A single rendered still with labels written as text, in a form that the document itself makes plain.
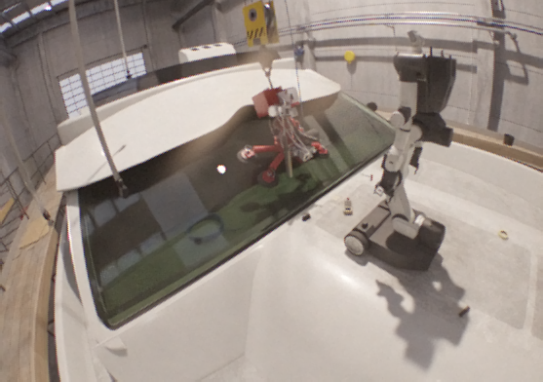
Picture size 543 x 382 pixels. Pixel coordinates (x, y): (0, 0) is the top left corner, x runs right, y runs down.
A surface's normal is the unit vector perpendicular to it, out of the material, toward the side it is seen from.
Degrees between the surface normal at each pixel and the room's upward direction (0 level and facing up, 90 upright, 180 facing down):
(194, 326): 57
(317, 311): 32
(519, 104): 90
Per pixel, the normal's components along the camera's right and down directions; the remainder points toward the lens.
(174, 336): 0.40, -0.21
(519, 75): -0.75, 0.41
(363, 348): -0.53, -0.49
